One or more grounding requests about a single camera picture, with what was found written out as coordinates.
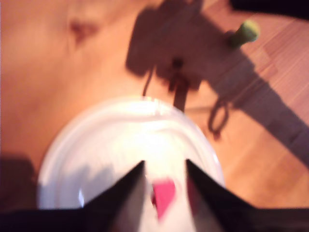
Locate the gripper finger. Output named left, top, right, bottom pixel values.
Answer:
left=186, top=159, right=256, bottom=232
left=82, top=160, right=147, bottom=232

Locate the clear plastic dome cover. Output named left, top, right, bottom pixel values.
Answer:
left=42, top=99, right=222, bottom=232

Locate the green coffee capsule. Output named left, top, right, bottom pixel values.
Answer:
left=228, top=19, right=261, bottom=48

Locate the white ceramic plate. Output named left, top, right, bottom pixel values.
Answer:
left=37, top=96, right=226, bottom=211

